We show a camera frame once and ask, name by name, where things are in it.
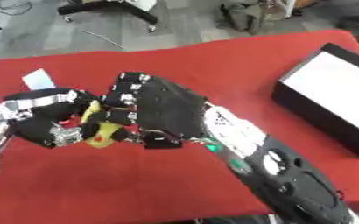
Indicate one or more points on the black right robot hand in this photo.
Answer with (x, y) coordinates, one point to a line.
(167, 108)

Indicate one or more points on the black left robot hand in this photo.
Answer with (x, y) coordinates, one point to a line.
(39, 116)

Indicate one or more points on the yellow toy fruit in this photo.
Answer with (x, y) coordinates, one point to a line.
(100, 128)

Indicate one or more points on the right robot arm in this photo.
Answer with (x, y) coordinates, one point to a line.
(269, 163)

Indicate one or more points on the black box white inside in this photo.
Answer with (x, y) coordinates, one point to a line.
(336, 96)

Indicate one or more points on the white card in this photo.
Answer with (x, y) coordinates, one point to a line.
(38, 79)

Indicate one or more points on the black office chair base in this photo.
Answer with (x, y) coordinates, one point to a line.
(111, 8)

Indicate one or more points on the grey bag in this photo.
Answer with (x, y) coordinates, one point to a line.
(244, 14)

